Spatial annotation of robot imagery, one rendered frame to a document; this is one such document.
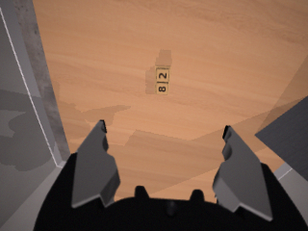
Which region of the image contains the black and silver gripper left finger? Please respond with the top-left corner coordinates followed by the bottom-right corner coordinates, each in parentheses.
top-left (33, 119), bottom-right (120, 231)

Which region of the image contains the tan wooden number cube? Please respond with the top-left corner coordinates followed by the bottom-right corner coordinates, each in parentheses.
top-left (156, 82), bottom-right (168, 95)
top-left (156, 68), bottom-right (169, 82)

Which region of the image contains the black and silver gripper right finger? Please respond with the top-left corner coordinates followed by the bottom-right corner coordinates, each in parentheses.
top-left (212, 125), bottom-right (308, 231)

